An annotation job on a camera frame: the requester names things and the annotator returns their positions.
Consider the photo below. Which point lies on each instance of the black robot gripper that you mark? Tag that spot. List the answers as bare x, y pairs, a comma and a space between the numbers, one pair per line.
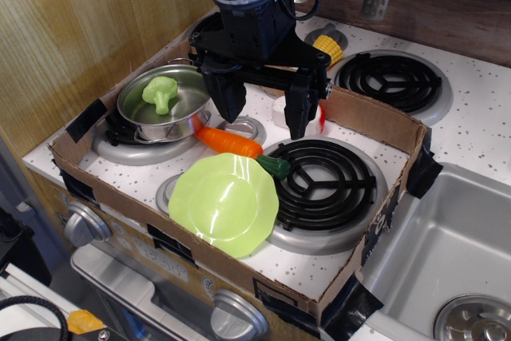
258, 44

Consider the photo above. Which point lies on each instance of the silver steel pan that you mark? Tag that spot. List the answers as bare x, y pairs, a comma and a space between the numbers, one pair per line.
188, 111

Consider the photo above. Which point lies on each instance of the green toy broccoli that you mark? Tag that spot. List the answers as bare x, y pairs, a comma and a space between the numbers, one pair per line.
159, 92

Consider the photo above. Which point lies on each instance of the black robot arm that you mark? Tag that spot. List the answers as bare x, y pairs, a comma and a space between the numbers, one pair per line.
257, 44

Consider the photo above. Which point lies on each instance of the white red toy cheese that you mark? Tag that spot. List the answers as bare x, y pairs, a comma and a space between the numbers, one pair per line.
314, 127

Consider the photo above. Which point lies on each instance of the yellow toy corn cob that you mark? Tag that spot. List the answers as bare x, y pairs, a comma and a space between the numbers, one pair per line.
329, 46

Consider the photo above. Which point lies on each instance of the orange toy carrot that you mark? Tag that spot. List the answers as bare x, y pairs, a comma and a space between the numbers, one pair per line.
221, 141

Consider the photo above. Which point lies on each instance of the grey back stove knob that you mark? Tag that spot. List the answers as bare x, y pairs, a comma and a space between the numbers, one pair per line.
331, 31

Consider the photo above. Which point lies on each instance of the light green plastic plate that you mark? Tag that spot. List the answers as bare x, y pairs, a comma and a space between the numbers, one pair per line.
227, 200

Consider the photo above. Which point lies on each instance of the front right black burner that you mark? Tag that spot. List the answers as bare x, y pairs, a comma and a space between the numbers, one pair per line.
329, 197

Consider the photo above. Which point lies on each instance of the back right black burner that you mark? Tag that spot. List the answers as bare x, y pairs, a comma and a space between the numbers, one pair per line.
405, 81

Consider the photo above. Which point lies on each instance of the front left black burner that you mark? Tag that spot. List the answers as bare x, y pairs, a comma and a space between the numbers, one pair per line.
139, 154

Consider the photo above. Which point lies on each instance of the brown cardboard fence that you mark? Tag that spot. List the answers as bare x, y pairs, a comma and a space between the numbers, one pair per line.
295, 281

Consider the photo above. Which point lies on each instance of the left silver stove knob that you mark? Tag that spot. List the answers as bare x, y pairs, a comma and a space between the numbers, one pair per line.
84, 226

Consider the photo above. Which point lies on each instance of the silver stove knob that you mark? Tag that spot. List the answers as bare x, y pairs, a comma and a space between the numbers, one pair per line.
84, 226
234, 318

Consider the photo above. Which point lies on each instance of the right silver stove knob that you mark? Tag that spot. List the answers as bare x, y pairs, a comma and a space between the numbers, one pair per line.
234, 318

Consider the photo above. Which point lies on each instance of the grey metal sink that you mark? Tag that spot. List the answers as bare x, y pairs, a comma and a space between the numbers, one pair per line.
453, 241

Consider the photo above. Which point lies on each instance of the orange yellow object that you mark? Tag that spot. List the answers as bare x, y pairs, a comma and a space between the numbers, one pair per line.
81, 321

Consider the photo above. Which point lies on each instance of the silver sink drain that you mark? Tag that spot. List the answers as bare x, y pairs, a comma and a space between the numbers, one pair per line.
473, 317

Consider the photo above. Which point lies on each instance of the silver oven door handle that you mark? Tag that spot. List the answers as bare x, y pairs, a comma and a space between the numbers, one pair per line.
143, 304

